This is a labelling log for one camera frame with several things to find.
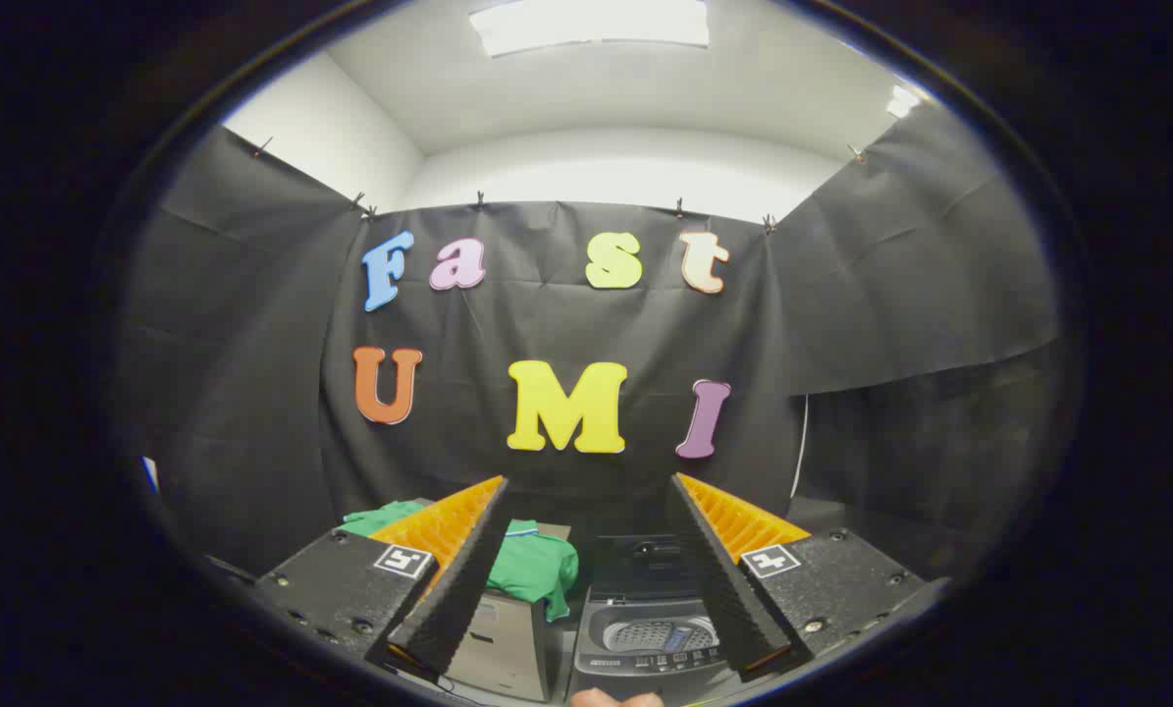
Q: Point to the black backdrop cloth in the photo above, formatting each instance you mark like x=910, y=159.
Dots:
x=547, y=324

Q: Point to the grey washing machine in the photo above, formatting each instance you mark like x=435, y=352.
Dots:
x=635, y=670

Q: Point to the large ceiling light panel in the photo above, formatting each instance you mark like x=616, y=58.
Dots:
x=591, y=25

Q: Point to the green polo shirt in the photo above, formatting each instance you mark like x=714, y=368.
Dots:
x=537, y=571

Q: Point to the dark glass washing machine lid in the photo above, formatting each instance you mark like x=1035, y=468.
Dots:
x=645, y=565

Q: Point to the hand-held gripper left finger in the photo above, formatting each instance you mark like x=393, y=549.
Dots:
x=453, y=599

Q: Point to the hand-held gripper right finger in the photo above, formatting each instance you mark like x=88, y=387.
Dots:
x=733, y=599

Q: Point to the small ceiling light panel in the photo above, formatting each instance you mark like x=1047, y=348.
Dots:
x=903, y=100

